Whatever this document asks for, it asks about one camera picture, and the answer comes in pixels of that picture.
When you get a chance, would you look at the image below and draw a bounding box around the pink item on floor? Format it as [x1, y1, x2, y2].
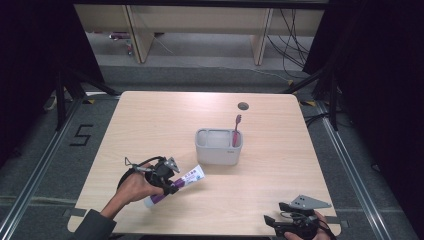
[108, 31, 135, 56]

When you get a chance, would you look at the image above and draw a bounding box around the black curtain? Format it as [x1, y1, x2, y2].
[302, 0, 424, 231]
[0, 0, 105, 168]

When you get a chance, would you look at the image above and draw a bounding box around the black metal stand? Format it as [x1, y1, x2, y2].
[54, 65, 122, 132]
[282, 65, 342, 132]

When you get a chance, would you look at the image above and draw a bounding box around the person's right hand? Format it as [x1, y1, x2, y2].
[283, 210, 335, 240]

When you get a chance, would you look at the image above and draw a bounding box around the white and purple toothpaste tube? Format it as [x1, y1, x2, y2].
[143, 164, 206, 209]

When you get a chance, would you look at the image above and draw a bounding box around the beige wooden desk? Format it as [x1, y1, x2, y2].
[73, 3, 326, 66]

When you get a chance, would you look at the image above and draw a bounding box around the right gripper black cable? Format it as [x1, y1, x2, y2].
[318, 216, 338, 240]

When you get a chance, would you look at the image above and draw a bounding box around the purple toothbrush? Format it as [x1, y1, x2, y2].
[231, 114, 243, 149]

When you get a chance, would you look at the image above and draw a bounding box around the person's left hand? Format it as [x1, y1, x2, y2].
[116, 163, 165, 205]

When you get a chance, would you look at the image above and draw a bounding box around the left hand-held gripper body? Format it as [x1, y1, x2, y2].
[144, 156, 181, 188]

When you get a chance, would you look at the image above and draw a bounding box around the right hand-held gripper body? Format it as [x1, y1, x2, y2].
[274, 194, 333, 240]

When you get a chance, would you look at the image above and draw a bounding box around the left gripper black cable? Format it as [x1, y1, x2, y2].
[116, 155, 167, 189]

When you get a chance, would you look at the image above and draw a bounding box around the grey toothbrush holder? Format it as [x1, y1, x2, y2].
[194, 128, 244, 166]

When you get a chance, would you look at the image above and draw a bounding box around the metal floor rail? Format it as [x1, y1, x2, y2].
[0, 98, 85, 240]
[314, 99, 394, 240]

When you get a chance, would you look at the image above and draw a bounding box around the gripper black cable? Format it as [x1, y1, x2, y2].
[318, 216, 338, 240]
[116, 155, 167, 189]

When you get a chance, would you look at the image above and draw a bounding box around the grey tape strip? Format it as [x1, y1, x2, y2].
[325, 215, 350, 230]
[62, 207, 88, 218]

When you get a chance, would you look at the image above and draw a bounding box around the bundle of black cables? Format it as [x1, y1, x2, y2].
[266, 8, 312, 80]

